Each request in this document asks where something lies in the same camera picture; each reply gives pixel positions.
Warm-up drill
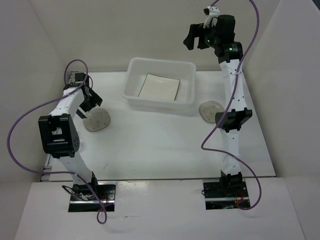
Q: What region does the aluminium rail left edge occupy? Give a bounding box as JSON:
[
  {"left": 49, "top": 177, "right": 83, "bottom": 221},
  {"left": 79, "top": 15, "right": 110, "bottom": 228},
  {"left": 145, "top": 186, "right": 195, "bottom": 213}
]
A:
[{"left": 38, "top": 83, "right": 84, "bottom": 172}]

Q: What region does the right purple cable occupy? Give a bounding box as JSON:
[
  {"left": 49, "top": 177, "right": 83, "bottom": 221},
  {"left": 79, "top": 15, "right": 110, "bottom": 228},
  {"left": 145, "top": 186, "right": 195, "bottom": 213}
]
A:
[{"left": 200, "top": 0, "right": 263, "bottom": 211}]

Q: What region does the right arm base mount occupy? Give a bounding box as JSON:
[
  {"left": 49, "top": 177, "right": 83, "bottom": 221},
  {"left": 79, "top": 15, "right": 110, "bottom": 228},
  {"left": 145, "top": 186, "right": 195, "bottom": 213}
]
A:
[{"left": 201, "top": 179, "right": 251, "bottom": 210}]

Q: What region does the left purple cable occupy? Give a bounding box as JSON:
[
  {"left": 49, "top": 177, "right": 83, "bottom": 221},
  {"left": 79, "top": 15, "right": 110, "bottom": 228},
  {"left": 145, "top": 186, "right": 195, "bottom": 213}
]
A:
[{"left": 6, "top": 58, "right": 113, "bottom": 225}]

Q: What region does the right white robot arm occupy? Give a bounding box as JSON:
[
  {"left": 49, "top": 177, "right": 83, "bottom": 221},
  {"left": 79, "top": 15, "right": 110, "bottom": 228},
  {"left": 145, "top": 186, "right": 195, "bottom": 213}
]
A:
[{"left": 183, "top": 14, "right": 253, "bottom": 197}]

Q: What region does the purple cable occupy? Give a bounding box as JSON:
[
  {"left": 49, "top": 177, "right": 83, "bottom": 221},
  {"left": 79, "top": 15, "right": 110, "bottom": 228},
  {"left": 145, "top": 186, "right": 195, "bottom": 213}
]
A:
[
  {"left": 6, "top": 58, "right": 113, "bottom": 225},
  {"left": 200, "top": 0, "right": 263, "bottom": 211}
]

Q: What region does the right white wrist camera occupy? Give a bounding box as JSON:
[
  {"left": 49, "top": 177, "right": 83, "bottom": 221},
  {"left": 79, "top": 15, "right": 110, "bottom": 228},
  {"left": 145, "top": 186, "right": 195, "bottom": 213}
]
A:
[{"left": 203, "top": 5, "right": 220, "bottom": 29}]

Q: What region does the white plastic bin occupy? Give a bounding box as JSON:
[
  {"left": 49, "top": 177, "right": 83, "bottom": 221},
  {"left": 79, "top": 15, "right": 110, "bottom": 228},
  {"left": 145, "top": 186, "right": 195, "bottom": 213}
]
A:
[{"left": 121, "top": 57, "right": 197, "bottom": 113}]

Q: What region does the clear glass dish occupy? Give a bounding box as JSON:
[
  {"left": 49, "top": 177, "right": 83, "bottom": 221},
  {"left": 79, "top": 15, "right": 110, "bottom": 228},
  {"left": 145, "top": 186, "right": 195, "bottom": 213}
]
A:
[
  {"left": 198, "top": 100, "right": 225, "bottom": 124},
  {"left": 83, "top": 107, "right": 111, "bottom": 132}
]

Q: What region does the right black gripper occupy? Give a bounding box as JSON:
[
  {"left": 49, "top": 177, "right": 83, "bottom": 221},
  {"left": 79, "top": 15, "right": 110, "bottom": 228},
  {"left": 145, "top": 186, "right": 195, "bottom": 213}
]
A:
[{"left": 182, "top": 19, "right": 220, "bottom": 50}]

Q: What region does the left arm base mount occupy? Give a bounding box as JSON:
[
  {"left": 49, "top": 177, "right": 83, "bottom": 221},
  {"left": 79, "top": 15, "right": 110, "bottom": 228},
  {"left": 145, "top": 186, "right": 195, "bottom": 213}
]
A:
[{"left": 62, "top": 181, "right": 116, "bottom": 213}]

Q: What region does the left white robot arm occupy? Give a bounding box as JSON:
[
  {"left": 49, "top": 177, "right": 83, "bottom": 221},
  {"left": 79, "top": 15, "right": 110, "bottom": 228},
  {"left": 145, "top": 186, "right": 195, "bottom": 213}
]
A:
[{"left": 38, "top": 72, "right": 103, "bottom": 200}]

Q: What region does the square white plate black rim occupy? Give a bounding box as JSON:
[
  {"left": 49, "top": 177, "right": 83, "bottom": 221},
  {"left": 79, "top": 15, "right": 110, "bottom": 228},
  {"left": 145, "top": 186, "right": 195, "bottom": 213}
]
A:
[{"left": 138, "top": 73, "right": 181, "bottom": 101}]

